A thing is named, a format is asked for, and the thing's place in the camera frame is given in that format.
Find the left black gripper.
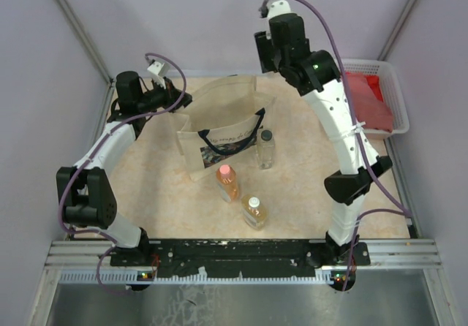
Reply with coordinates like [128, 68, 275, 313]
[137, 76, 192, 114]

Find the beige canvas tote bag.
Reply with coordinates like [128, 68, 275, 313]
[170, 75, 276, 181]

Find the clear bottle dark cap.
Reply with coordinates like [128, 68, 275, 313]
[257, 129, 275, 170]

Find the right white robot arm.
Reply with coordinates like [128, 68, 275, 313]
[254, 12, 392, 265]

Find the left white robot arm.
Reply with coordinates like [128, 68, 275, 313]
[56, 71, 192, 267]

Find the orange bottle pink cap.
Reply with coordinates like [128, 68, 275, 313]
[216, 164, 240, 202]

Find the red cloth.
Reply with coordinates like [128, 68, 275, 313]
[365, 75, 384, 102]

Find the pink cloth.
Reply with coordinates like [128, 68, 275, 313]
[347, 72, 393, 132]

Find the white plastic basket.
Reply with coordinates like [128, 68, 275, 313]
[342, 58, 410, 140]

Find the yellow bottle white cap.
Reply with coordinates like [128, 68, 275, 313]
[241, 194, 268, 230]

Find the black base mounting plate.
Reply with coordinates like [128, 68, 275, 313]
[110, 239, 371, 278]

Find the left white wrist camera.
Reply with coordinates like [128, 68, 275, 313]
[147, 60, 170, 87]

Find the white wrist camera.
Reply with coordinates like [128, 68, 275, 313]
[259, 0, 292, 20]
[147, 60, 170, 87]

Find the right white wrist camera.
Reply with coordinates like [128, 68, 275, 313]
[259, 0, 292, 20]

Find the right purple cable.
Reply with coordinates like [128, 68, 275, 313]
[258, 0, 414, 292]

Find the purple cable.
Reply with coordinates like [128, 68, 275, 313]
[58, 52, 184, 297]
[258, 0, 414, 292]

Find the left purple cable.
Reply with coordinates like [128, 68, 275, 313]
[58, 52, 184, 297]

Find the aluminium frame rail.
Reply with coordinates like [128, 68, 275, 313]
[45, 239, 442, 288]

